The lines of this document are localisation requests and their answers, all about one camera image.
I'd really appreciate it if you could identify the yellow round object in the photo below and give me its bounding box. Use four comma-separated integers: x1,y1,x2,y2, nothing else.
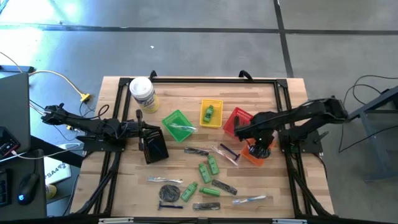
45,184,58,200

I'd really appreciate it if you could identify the blue-grey table frame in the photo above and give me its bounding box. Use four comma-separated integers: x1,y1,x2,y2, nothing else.
343,85,398,183

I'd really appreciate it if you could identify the Lysol wipes canister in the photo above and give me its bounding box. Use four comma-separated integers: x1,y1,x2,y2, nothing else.
129,76,160,114

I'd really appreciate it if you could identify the grey side desk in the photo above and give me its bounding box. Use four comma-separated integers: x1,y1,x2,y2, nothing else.
0,148,48,221

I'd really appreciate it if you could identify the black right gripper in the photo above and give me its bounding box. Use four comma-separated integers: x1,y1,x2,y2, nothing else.
234,115,276,149

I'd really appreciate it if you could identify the yellow plastic basket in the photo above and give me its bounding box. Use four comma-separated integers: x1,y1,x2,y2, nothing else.
199,98,224,129

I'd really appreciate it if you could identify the red plastic basket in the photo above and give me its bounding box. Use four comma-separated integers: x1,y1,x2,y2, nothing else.
223,106,254,138

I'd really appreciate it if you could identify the black phone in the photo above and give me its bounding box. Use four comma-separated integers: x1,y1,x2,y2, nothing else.
0,126,21,158

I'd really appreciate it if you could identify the grey laptop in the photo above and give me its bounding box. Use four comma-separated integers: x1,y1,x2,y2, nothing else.
0,72,31,162

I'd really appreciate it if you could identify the blue disposable razor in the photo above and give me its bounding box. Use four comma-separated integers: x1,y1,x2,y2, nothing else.
218,143,241,161
157,200,184,211

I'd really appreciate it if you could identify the white printed box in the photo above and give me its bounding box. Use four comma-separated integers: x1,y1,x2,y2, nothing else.
43,156,72,186

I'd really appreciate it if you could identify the blue white wrapped toothbrush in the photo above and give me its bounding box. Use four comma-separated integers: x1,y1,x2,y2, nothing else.
231,195,267,206
169,123,198,133

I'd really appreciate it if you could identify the red white toothbrush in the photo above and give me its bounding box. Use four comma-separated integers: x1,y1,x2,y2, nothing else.
210,144,239,168

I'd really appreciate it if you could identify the black plastic basket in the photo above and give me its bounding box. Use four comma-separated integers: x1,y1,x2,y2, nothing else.
141,128,170,165

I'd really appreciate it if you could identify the green Pert shampoo bottle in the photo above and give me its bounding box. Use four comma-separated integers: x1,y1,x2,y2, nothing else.
202,105,215,123
207,155,220,176
180,182,198,203
197,164,214,184
198,186,221,198

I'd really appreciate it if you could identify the white plastic bracket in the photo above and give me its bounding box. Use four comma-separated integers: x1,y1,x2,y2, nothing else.
272,218,308,224
98,217,134,224

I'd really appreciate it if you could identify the green plastic basket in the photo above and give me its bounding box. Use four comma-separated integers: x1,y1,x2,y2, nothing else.
161,109,197,143

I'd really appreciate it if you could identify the black computer mouse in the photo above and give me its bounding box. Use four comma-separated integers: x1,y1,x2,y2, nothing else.
16,172,40,206

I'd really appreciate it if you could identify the orange plastic basket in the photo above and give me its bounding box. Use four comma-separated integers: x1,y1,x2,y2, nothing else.
241,138,276,167

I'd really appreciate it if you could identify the black aluminium rig frame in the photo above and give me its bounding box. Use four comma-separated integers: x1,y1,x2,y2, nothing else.
70,77,335,218

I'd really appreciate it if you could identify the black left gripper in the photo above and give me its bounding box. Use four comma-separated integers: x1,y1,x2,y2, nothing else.
124,109,161,152

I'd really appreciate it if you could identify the black keyboard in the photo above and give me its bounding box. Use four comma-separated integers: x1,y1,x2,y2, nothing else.
0,170,9,208

